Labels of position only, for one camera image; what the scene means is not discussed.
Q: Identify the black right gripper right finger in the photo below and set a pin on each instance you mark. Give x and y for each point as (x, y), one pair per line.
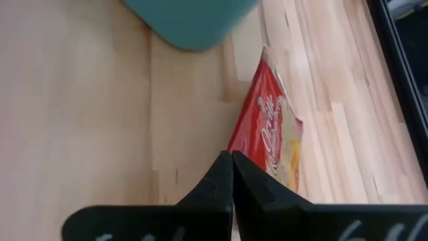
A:
(284, 221)

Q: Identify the teal plastic basket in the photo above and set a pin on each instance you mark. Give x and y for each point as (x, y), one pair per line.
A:
(190, 23)

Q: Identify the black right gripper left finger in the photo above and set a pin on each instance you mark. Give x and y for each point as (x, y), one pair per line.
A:
(187, 221)

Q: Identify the red Orville Redenbacher's popcorn bag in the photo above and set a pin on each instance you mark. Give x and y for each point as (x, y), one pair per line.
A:
(264, 110)

